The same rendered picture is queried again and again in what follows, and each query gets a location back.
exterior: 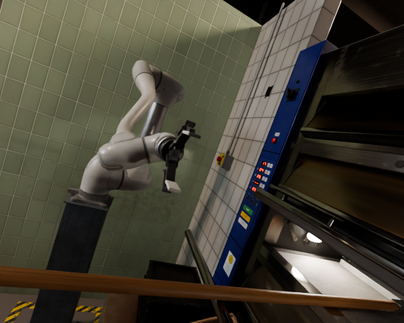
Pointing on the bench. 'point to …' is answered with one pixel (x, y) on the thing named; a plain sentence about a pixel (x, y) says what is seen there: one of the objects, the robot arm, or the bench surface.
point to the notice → (229, 263)
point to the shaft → (166, 288)
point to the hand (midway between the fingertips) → (183, 162)
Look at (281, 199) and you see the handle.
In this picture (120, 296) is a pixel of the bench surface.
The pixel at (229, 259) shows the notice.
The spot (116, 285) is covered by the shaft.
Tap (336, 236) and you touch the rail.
